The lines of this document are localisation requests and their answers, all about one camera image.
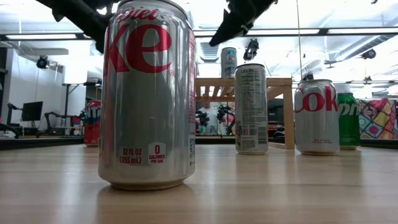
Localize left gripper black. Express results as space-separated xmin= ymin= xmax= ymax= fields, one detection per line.
xmin=35 ymin=0 xmax=121 ymax=54

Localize Celsius Arctic Vibe can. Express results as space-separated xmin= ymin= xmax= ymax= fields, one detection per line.
xmin=220 ymin=47 xmax=238 ymax=78

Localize white Celsius slim can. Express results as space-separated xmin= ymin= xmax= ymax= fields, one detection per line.
xmin=234 ymin=63 xmax=269 ymax=156

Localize silver Diet Coke can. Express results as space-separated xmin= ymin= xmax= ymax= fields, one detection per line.
xmin=98 ymin=0 xmax=197 ymax=192
xmin=294 ymin=79 xmax=341 ymax=156

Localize green Sprite can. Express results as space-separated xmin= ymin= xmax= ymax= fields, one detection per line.
xmin=337 ymin=92 xmax=361 ymax=151

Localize wooden slatted shelf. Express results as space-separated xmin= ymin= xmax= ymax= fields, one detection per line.
xmin=195 ymin=77 xmax=295 ymax=150

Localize ceiling air vent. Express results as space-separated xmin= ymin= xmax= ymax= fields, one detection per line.
xmin=200 ymin=42 xmax=220 ymax=63

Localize background table black legs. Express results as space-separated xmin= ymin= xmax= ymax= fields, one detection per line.
xmin=61 ymin=81 xmax=103 ymax=138

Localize orange Fanta can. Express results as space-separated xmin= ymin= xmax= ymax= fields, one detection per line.
xmin=83 ymin=99 xmax=102 ymax=147

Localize black computer monitor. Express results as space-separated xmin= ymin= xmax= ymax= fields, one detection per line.
xmin=21 ymin=101 xmax=44 ymax=122

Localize person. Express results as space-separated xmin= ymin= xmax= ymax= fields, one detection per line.
xmin=198 ymin=101 xmax=223 ymax=135

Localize white box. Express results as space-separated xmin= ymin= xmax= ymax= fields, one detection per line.
xmin=334 ymin=83 xmax=352 ymax=94

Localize colourful patchwork cloth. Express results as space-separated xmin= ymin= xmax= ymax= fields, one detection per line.
xmin=357 ymin=98 xmax=398 ymax=140

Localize thin hanging cable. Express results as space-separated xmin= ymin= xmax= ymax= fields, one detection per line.
xmin=295 ymin=0 xmax=303 ymax=82

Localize black metal table frame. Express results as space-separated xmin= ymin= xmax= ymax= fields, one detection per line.
xmin=0 ymin=136 xmax=398 ymax=150

